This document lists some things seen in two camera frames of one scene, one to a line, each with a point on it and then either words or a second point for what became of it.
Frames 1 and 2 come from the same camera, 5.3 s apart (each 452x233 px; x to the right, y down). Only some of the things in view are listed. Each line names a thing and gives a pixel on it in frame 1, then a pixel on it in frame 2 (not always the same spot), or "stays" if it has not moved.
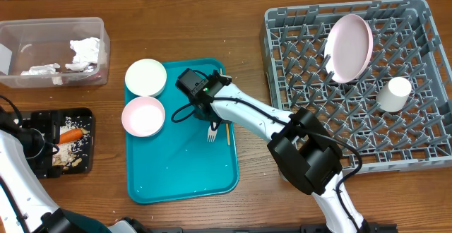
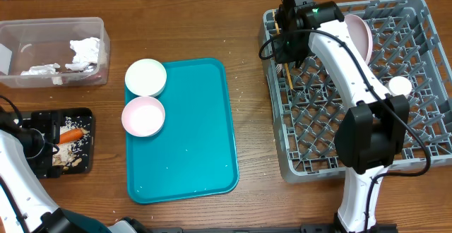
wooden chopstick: (227, 124) → (285, 64)
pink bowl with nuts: (143, 116) stays
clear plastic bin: (54, 52) stays
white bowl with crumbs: (145, 78) stays
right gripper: (211, 113) → (287, 55)
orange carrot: (71, 135) stays
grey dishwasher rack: (374, 73) stays
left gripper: (44, 121) stays
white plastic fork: (212, 133) → (278, 68)
